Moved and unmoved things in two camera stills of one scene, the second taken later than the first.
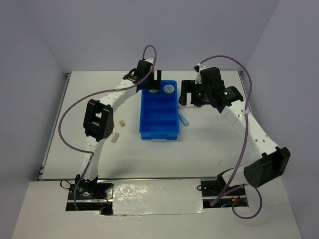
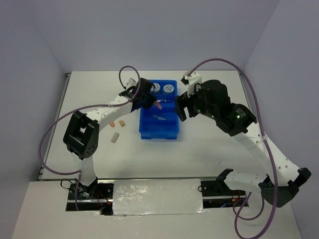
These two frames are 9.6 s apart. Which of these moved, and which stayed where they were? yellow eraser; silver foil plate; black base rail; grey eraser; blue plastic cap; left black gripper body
Moved: blue plastic cap; left black gripper body
Stayed: yellow eraser; black base rail; silver foil plate; grey eraser
